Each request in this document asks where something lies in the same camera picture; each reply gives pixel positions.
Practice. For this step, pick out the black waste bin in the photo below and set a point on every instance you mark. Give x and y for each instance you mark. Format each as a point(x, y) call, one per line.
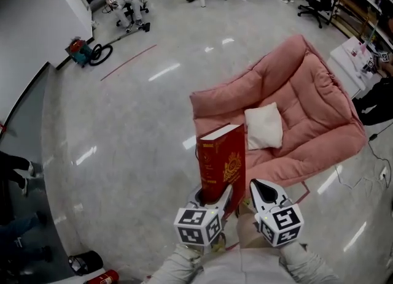
point(89, 261)

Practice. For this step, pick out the person's own torso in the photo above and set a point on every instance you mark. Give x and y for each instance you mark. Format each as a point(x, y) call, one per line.
point(245, 267)

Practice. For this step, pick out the red wall fixture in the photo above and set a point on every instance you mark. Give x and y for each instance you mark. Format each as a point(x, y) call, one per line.
point(3, 125)

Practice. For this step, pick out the white power strip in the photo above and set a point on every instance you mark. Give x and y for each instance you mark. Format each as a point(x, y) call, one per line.
point(383, 173)

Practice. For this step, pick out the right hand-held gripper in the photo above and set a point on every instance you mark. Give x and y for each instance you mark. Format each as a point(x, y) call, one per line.
point(284, 223)

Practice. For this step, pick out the black office chair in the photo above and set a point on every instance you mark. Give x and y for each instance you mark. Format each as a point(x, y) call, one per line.
point(142, 6)

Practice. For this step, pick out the person's right forearm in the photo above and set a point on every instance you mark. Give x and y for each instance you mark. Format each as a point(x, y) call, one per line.
point(307, 267)

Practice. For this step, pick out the white low table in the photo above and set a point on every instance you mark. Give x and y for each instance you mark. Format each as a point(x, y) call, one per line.
point(344, 62)

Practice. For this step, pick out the pink cushioned lounge chair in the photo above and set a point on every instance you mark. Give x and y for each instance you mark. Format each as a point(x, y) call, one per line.
point(313, 108)

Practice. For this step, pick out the vacuum wand with floor nozzle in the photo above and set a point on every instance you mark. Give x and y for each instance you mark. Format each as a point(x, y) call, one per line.
point(129, 32)

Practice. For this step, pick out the white cushion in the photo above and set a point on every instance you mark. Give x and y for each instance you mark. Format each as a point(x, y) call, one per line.
point(264, 126)

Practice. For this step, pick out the red hardcover book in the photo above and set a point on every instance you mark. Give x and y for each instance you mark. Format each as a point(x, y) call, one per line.
point(227, 160)

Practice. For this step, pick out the red fire extinguisher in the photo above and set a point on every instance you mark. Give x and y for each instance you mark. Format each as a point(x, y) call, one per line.
point(104, 278)

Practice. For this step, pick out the person's left forearm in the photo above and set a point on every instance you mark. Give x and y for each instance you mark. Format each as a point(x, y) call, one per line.
point(175, 267)

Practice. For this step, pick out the person's own leg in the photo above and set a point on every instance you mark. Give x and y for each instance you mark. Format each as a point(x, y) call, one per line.
point(247, 230)

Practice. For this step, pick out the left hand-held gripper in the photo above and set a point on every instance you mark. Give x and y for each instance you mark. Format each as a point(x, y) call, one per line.
point(196, 227)

